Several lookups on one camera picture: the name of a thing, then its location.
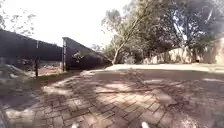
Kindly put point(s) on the thin leaning tree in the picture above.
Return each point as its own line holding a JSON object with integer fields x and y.
{"x": 121, "y": 46}

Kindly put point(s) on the red brick path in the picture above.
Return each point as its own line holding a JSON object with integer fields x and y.
{"x": 100, "y": 103}

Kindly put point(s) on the robot's own part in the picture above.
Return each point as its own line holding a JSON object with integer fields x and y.
{"x": 75, "y": 126}
{"x": 145, "y": 125}

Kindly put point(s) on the dark short pole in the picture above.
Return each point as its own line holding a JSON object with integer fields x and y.
{"x": 36, "y": 68}

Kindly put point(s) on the row of green trees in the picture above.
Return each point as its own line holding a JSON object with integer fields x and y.
{"x": 180, "y": 26}

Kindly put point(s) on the grey dirt road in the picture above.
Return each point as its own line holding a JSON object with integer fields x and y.
{"x": 193, "y": 90}

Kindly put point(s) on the dark sloped wall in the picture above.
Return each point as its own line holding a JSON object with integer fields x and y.
{"x": 83, "y": 56}

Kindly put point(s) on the pale brick wall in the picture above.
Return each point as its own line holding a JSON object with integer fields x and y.
{"x": 186, "y": 55}

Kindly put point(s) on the long dark wall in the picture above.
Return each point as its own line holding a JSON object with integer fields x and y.
{"x": 30, "y": 48}

